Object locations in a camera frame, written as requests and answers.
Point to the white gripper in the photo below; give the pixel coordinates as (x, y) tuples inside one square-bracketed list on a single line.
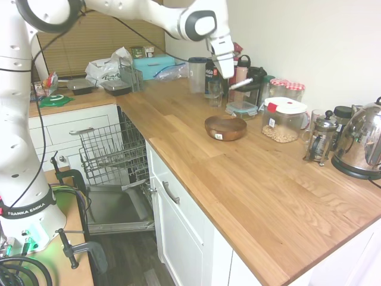
[(224, 56)]

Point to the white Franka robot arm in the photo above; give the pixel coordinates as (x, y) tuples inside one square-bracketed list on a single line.
[(15, 119)]

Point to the low dishwasher rack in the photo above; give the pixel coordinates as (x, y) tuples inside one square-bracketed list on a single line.
[(144, 190)]

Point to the steel dishwasher door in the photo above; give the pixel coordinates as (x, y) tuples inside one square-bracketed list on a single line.
[(116, 208)]

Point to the red water bottle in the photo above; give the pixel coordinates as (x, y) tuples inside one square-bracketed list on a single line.
[(232, 95)]

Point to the black protein powder tub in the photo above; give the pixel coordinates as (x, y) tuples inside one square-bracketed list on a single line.
[(209, 76)]

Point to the clear drinking glass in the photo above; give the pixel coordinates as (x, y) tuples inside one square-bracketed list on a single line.
[(215, 96)]

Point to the pink bottle black loop cap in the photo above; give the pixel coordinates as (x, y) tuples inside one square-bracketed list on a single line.
[(243, 71)]

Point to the glass container blue clip lid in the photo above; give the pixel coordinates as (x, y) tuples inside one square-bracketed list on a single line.
[(241, 108)]

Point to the black shaker bottle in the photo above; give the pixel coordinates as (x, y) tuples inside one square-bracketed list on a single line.
[(256, 74)]

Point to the clear pitcher blue lid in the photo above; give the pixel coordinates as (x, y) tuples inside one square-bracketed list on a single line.
[(196, 77)]

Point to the jar with green lid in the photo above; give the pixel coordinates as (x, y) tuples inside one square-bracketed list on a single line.
[(267, 86)]

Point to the brown wooden bowl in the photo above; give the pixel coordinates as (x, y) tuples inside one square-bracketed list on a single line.
[(226, 131)]

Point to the jar red gingham lid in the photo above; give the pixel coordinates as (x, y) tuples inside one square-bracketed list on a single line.
[(296, 90), (279, 86)]

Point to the clear zip bag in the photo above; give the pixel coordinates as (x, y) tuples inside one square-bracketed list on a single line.
[(172, 72)]

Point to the clear canister white lid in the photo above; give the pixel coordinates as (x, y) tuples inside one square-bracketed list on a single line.
[(284, 119)]

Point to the teal bread box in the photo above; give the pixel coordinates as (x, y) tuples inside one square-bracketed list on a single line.
[(154, 65)]

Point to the clear glass mug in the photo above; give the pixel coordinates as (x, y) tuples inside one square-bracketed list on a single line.
[(314, 117)]

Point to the grey cutlery basket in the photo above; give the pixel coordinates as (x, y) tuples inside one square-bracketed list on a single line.
[(132, 79)]

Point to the black food container clear lid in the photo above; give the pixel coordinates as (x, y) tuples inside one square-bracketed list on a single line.
[(80, 87), (116, 88)]

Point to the glass French press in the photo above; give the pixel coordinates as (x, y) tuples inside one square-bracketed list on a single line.
[(320, 143)]

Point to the jar with black lid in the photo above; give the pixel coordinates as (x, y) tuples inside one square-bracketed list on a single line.
[(342, 114)]

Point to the white plastic shopping bag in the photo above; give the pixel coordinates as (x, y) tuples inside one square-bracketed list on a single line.
[(104, 70)]

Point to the small metal door knob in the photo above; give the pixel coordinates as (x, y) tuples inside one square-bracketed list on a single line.
[(153, 191)]

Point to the wide brown window blinds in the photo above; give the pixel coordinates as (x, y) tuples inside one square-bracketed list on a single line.
[(98, 44)]

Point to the stainless steel electric kettle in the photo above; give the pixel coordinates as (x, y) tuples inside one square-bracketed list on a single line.
[(360, 140)]

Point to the white counter cabinet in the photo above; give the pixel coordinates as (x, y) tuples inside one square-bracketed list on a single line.
[(184, 238)]

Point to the white drawer cabinet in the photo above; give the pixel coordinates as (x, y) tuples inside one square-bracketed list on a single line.
[(59, 125)]

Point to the green plastic lid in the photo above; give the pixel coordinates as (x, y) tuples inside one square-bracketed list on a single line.
[(55, 101)]

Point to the red snack bag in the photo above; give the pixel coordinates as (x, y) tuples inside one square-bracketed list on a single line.
[(52, 82)]

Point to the tall black clamp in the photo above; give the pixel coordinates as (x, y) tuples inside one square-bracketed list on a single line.
[(80, 184)]

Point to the round metal cabinet knob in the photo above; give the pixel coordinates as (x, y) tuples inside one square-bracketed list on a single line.
[(62, 158)]

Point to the pink snack pack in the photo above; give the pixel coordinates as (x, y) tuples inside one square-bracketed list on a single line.
[(37, 89)]

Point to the grey black clamp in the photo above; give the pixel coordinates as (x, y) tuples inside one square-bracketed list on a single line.
[(95, 253)]

